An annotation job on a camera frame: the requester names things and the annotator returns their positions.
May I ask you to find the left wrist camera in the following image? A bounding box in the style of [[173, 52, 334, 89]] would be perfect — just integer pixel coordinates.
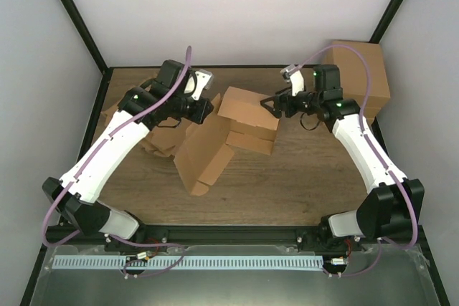
[[184, 70, 214, 100]]

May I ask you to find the brown cardboard box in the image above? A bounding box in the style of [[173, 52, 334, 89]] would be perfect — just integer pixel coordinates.
[[174, 87, 280, 196]]

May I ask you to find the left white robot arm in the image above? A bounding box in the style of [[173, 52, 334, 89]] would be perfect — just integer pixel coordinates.
[[42, 59, 214, 252]]

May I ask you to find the top folded cardboard box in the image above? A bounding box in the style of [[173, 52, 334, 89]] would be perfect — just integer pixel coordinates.
[[322, 41, 390, 107]]

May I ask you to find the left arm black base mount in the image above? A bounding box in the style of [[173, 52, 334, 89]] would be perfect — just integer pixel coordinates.
[[106, 225, 169, 252]]

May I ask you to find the stack of flat cardboard blanks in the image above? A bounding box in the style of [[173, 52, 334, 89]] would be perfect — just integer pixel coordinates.
[[101, 78, 191, 157]]

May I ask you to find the light blue slotted cable duct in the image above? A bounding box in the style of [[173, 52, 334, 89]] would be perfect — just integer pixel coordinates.
[[52, 255, 323, 271]]

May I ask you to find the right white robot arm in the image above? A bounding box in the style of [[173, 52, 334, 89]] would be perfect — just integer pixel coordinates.
[[260, 64, 425, 251]]

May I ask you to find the middle folded cardboard box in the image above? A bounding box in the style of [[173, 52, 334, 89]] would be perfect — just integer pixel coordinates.
[[364, 105, 382, 118]]

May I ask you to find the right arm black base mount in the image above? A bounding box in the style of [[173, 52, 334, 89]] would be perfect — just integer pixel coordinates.
[[295, 215, 350, 252]]

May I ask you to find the folded cardboard box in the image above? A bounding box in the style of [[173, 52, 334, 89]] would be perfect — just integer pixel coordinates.
[[364, 105, 382, 118], [366, 117, 376, 125], [322, 41, 390, 107]]

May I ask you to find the bottom folded cardboard box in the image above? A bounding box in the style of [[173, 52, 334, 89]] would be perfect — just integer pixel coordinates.
[[366, 117, 376, 125]]

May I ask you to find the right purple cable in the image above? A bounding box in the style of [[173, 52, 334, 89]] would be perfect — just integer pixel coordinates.
[[293, 44, 421, 279]]

